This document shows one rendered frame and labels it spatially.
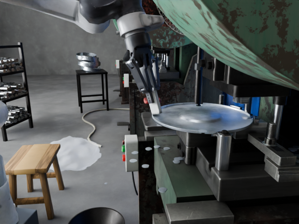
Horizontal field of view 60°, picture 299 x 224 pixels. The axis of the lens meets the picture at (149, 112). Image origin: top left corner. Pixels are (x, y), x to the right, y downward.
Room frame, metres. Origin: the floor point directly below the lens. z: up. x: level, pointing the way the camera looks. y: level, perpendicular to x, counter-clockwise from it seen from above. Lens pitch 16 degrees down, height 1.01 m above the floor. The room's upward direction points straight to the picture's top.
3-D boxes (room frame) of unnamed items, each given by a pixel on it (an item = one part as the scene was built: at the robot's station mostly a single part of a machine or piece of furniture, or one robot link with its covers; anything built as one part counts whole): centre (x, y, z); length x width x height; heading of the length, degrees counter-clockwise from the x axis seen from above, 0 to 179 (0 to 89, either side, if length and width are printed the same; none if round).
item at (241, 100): (0.75, -0.27, 0.84); 0.05 x 0.03 x 0.04; 7
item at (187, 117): (0.74, -0.15, 0.78); 0.29 x 0.29 x 0.01
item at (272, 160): (0.58, -0.30, 0.76); 0.17 x 0.06 x 0.10; 7
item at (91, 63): (3.67, 0.83, 0.40); 0.45 x 0.40 x 0.79; 19
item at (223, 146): (0.56, -0.17, 0.75); 0.03 x 0.03 x 0.10; 7
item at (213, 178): (0.75, -0.28, 0.68); 0.45 x 0.30 x 0.06; 7
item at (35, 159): (1.41, 0.69, 0.16); 0.34 x 0.24 x 0.34; 6
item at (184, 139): (0.73, -0.11, 0.72); 0.25 x 0.14 x 0.14; 97
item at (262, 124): (0.75, -0.27, 0.76); 0.15 x 0.09 x 0.05; 7
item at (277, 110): (0.68, -0.35, 0.81); 0.02 x 0.02 x 0.14
